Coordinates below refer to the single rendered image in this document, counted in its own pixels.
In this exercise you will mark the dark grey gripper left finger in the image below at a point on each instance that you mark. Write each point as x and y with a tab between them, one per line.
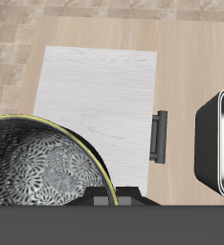
96	196

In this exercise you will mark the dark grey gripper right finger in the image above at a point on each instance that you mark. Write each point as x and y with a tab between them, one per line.
129	195

